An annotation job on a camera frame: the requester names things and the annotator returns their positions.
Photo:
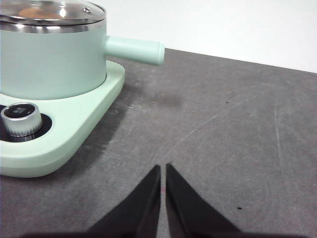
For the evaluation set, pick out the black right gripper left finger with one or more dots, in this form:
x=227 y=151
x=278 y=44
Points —
x=138 y=210

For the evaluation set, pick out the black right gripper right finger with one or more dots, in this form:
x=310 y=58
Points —
x=188 y=210

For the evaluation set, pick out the glass pot lid green knob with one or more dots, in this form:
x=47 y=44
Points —
x=74 y=10

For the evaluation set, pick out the green breakfast machine base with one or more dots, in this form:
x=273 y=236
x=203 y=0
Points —
x=74 y=129

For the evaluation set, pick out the silver control knob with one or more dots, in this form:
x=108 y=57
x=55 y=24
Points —
x=21 y=119

